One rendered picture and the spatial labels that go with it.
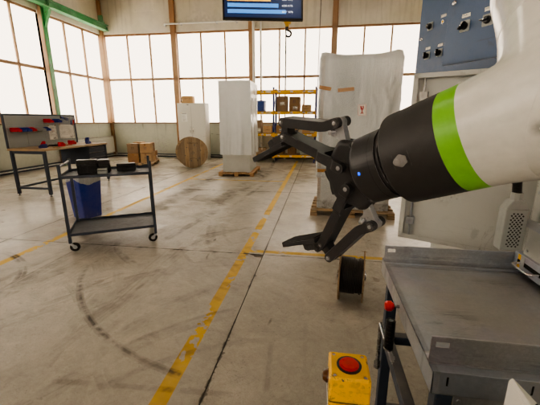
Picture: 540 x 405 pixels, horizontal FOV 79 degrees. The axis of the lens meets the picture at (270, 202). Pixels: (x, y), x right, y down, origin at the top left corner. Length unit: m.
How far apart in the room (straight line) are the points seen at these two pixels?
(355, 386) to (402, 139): 0.54
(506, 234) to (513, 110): 1.10
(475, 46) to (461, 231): 0.84
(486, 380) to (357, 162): 0.68
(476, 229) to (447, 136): 1.39
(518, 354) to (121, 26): 14.14
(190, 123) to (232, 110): 3.96
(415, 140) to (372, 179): 0.06
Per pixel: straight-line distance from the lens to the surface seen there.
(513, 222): 1.36
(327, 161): 0.39
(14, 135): 7.78
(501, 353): 0.94
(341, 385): 0.74
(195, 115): 11.95
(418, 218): 1.69
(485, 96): 0.29
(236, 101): 8.24
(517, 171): 0.30
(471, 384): 0.93
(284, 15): 5.81
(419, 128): 0.30
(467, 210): 1.65
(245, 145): 8.20
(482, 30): 1.88
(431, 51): 2.62
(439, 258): 1.42
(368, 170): 0.34
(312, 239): 0.45
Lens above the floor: 1.39
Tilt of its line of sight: 14 degrees down
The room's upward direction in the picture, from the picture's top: straight up
